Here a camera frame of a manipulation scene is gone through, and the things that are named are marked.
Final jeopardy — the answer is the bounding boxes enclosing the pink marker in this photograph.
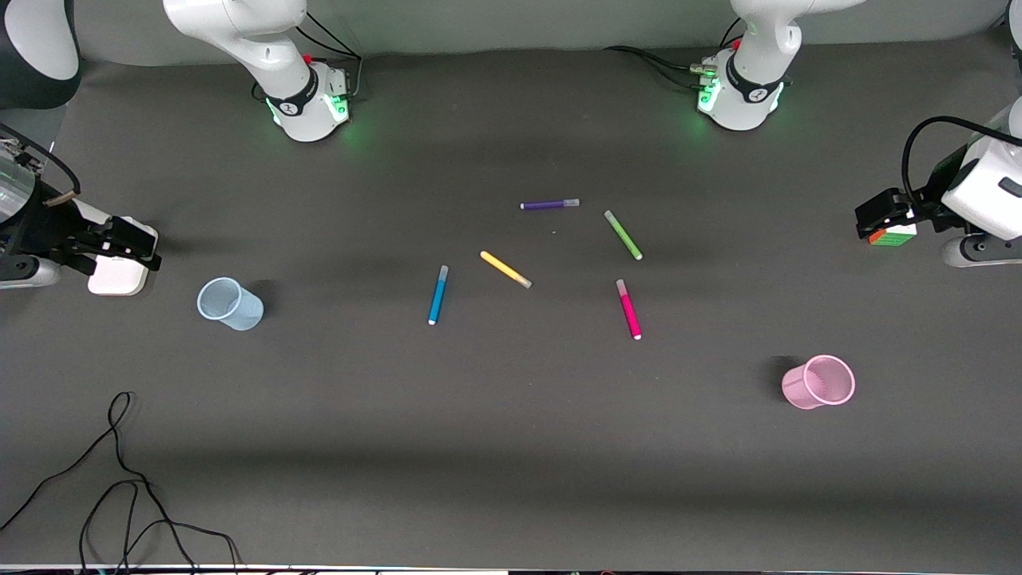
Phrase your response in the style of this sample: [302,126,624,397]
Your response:
[616,279,643,341]

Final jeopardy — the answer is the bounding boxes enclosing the blue marker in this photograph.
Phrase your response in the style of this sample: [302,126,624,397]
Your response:
[428,265,450,326]

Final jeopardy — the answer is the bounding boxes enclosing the colourful puzzle cube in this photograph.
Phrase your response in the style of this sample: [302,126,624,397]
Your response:
[869,222,917,247]

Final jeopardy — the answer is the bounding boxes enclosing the white lamp stand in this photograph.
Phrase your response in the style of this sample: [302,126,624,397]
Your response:
[73,198,159,297]

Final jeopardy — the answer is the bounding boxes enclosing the blue mesh cup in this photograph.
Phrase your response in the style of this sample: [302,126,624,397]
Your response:
[197,277,264,331]

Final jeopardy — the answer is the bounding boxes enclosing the pink mesh cup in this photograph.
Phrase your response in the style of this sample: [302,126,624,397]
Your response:
[782,355,856,410]

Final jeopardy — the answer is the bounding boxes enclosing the green marker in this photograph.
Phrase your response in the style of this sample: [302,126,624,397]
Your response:
[604,210,644,261]

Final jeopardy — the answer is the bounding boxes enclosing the yellow marker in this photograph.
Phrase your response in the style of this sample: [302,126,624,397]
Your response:
[480,251,533,289]

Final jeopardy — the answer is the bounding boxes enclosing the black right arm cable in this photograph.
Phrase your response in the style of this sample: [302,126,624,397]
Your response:
[0,124,82,208]

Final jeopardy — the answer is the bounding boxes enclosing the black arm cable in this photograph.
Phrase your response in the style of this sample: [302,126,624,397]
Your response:
[0,124,82,208]
[901,116,1022,212]

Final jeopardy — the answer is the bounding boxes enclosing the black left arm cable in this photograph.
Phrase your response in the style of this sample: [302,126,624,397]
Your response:
[901,116,1022,212]

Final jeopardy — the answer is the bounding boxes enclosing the loose thin black cable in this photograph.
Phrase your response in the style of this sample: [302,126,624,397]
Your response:
[0,391,244,575]

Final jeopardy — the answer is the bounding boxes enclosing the black right arm base cables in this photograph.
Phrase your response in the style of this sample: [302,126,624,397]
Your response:
[254,12,364,103]

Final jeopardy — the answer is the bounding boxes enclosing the black arm base cables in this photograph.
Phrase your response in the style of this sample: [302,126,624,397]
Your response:
[254,12,364,103]
[603,16,747,90]

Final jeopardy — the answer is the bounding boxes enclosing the black left arm base cables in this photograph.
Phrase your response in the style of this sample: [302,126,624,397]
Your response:
[603,16,747,90]

